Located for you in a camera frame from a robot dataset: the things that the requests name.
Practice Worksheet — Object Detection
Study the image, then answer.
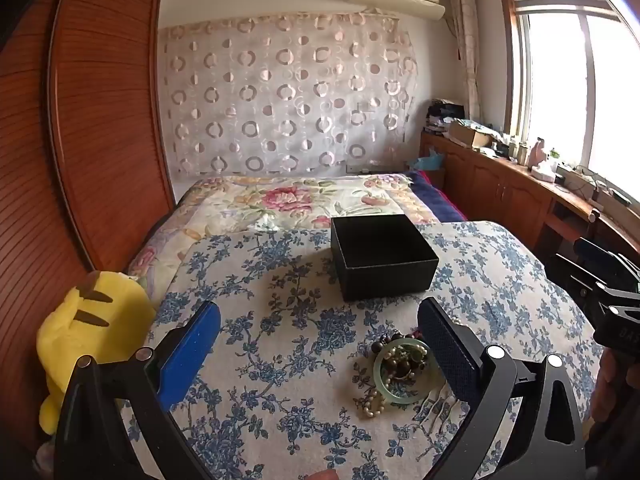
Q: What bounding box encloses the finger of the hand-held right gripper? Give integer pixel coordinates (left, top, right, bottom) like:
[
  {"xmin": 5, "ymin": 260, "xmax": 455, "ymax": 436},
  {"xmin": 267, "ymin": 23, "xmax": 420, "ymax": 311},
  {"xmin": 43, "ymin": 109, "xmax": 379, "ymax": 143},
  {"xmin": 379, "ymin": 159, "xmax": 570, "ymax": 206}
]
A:
[
  {"xmin": 552, "ymin": 254, "xmax": 621, "ymax": 313},
  {"xmin": 574, "ymin": 237, "xmax": 640, "ymax": 285}
]

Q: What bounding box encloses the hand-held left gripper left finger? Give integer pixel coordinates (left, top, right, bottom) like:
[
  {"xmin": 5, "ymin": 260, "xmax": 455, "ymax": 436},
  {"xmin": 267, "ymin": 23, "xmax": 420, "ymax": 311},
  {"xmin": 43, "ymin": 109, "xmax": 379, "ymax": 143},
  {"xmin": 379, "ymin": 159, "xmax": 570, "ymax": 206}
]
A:
[{"xmin": 52, "ymin": 300, "xmax": 223, "ymax": 480}]

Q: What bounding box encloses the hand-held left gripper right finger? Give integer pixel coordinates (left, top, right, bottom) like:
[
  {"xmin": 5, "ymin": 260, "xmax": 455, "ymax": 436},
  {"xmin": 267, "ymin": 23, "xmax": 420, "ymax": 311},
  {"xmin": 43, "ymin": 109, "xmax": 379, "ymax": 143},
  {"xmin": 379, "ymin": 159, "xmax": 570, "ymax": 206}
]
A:
[{"xmin": 417, "ymin": 297, "xmax": 587, "ymax": 480}]

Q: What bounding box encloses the dark brown bead bracelet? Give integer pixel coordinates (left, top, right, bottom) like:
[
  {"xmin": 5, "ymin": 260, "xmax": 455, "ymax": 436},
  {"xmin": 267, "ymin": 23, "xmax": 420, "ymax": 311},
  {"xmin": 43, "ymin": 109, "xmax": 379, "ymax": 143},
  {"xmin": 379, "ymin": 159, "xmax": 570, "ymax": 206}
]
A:
[{"xmin": 371, "ymin": 327, "xmax": 426, "ymax": 382}]

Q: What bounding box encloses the green jade bangle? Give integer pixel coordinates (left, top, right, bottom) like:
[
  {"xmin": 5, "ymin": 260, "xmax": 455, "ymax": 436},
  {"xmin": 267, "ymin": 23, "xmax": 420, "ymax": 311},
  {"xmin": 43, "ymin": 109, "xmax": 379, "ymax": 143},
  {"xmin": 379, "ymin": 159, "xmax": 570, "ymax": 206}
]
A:
[{"xmin": 373, "ymin": 338, "xmax": 442, "ymax": 405}]

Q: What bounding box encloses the pearl bracelet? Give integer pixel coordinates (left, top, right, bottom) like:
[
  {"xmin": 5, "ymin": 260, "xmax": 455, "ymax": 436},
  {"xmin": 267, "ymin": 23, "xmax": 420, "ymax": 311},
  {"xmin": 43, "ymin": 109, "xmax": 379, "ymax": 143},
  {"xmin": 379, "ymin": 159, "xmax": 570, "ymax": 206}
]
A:
[{"xmin": 356, "ymin": 384, "xmax": 390, "ymax": 418}]

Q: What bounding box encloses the black cardboard box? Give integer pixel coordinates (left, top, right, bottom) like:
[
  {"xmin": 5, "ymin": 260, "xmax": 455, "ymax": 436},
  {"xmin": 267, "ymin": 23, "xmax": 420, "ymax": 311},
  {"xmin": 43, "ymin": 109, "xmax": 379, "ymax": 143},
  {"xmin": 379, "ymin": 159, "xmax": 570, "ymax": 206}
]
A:
[{"xmin": 330, "ymin": 214, "xmax": 440, "ymax": 302}]

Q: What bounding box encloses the person's right hand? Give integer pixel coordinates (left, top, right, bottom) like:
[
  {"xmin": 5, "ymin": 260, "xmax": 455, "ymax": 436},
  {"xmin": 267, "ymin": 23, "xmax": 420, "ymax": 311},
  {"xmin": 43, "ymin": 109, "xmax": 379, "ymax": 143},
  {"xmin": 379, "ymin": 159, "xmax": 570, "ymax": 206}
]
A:
[{"xmin": 591, "ymin": 347, "xmax": 640, "ymax": 428}]

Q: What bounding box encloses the yellow plush toy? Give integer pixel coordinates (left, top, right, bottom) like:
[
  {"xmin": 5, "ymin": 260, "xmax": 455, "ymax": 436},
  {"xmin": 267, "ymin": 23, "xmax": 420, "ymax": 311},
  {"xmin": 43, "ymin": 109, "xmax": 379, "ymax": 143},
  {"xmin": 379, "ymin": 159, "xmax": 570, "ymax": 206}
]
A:
[{"xmin": 36, "ymin": 270, "xmax": 158, "ymax": 435}]

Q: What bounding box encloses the blue floral cloth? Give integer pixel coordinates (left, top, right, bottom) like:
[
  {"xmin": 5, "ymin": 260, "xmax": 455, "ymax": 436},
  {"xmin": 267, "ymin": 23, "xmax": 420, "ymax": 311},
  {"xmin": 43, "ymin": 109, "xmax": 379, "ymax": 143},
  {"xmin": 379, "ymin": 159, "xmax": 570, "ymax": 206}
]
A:
[{"xmin": 122, "ymin": 220, "xmax": 606, "ymax": 480}]

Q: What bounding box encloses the pink figurine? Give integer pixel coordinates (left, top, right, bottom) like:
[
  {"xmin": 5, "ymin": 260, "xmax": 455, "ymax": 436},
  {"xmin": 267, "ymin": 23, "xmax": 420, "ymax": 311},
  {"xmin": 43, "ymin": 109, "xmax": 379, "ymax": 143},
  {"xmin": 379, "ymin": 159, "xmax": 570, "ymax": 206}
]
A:
[{"xmin": 530, "ymin": 137, "xmax": 551, "ymax": 171}]

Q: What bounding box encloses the wooden cabinet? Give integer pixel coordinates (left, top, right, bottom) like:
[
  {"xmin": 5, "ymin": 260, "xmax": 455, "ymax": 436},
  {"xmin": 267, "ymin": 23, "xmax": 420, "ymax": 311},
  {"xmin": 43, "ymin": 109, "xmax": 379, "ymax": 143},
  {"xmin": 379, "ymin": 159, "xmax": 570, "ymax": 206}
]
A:
[{"xmin": 419, "ymin": 130, "xmax": 640, "ymax": 261}]

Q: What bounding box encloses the dark blue blanket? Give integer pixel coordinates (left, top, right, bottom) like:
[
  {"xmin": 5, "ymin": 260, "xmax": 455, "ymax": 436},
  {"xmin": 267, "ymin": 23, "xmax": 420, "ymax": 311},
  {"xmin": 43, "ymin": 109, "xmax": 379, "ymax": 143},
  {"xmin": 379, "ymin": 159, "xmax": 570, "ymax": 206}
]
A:
[{"xmin": 405, "ymin": 170, "xmax": 468, "ymax": 223}]

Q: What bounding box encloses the pink floral bedspread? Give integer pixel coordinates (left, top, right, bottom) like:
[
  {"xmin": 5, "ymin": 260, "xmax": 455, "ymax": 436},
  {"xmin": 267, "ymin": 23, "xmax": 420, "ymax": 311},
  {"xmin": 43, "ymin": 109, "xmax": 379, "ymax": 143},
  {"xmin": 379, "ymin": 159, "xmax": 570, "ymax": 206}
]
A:
[{"xmin": 127, "ymin": 174, "xmax": 468, "ymax": 291}]

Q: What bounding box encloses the open cardboard box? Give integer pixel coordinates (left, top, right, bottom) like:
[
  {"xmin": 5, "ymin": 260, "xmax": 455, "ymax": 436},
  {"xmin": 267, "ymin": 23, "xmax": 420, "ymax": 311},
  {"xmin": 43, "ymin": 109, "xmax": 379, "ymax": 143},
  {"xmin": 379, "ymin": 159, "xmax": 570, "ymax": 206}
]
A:
[{"xmin": 447, "ymin": 119, "xmax": 493, "ymax": 150}]

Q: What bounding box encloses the window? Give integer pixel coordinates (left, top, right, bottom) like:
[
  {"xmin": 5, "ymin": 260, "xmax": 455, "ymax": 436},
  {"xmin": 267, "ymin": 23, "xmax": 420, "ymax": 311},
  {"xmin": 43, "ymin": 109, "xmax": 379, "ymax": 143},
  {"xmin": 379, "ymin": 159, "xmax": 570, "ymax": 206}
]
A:
[{"xmin": 500, "ymin": 0, "xmax": 640, "ymax": 201}]

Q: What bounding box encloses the teal plastic bag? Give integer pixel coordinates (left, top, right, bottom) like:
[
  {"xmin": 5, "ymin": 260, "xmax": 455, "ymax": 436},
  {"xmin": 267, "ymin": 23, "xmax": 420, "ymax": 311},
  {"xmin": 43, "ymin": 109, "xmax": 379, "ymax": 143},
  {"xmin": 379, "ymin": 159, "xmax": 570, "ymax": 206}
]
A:
[{"xmin": 407, "ymin": 154, "xmax": 445, "ymax": 173}]

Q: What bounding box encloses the pile of clothes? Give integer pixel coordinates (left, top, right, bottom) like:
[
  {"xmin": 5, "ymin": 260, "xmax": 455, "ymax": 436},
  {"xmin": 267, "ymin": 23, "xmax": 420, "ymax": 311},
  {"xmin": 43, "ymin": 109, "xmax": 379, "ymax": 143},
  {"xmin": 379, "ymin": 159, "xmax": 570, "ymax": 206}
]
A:
[{"xmin": 425, "ymin": 100, "xmax": 468, "ymax": 136}]

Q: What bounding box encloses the beige window curtain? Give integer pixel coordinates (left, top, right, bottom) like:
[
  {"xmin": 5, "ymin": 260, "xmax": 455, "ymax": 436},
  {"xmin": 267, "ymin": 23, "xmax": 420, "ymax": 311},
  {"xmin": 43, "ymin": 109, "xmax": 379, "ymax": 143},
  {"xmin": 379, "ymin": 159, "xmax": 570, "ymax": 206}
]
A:
[{"xmin": 447, "ymin": 0, "xmax": 483, "ymax": 123}]

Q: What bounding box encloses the wooden slatted wardrobe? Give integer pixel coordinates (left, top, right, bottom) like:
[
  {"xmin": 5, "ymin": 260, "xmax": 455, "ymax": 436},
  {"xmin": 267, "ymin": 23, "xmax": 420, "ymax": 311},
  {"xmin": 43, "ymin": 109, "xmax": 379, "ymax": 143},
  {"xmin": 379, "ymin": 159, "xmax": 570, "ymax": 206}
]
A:
[{"xmin": 0, "ymin": 0, "xmax": 176, "ymax": 456}]

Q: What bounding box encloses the circle patterned sheer curtain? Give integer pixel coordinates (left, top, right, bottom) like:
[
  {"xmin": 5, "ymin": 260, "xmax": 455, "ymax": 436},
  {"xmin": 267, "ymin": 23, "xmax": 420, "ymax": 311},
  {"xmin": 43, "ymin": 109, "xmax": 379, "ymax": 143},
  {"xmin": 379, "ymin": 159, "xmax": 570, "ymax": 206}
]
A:
[{"xmin": 159, "ymin": 10, "xmax": 418, "ymax": 177}]

